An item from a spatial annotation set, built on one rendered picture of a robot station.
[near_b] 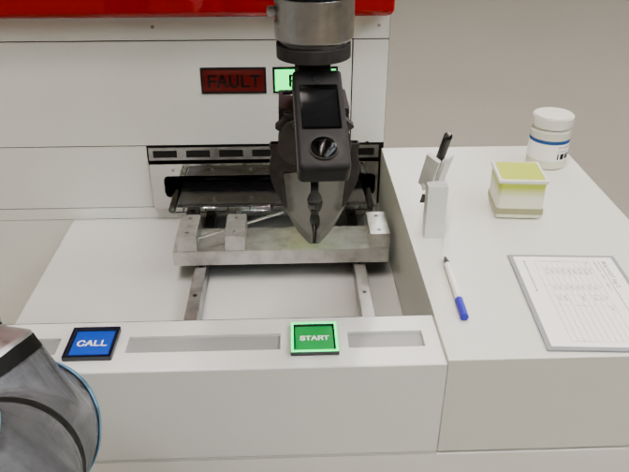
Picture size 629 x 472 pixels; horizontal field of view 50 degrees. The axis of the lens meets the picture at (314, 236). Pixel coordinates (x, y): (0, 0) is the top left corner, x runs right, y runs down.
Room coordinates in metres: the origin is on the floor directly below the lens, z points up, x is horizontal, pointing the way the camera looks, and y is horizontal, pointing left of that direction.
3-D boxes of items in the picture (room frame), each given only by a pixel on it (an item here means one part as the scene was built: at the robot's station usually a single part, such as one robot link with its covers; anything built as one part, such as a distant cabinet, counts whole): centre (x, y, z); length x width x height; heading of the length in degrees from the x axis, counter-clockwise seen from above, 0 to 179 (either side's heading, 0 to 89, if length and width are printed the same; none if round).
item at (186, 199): (1.29, 0.08, 0.90); 0.34 x 0.34 x 0.01; 2
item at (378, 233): (1.03, -0.11, 0.89); 0.08 x 0.03 x 0.03; 2
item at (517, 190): (0.97, -0.32, 1.00); 0.07 x 0.07 x 0.07; 87
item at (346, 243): (1.02, 0.06, 0.87); 0.36 x 0.08 x 0.03; 92
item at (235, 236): (1.02, 0.13, 0.89); 0.08 x 0.03 x 0.03; 2
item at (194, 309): (0.93, 0.19, 0.84); 0.50 x 0.02 x 0.03; 2
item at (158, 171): (1.21, 0.10, 0.89); 0.44 x 0.02 x 0.10; 92
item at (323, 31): (0.65, 0.00, 1.33); 0.08 x 0.08 x 0.05
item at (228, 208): (1.10, 0.08, 0.90); 0.38 x 0.01 x 0.01; 92
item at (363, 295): (0.94, -0.08, 0.84); 0.50 x 0.02 x 0.03; 2
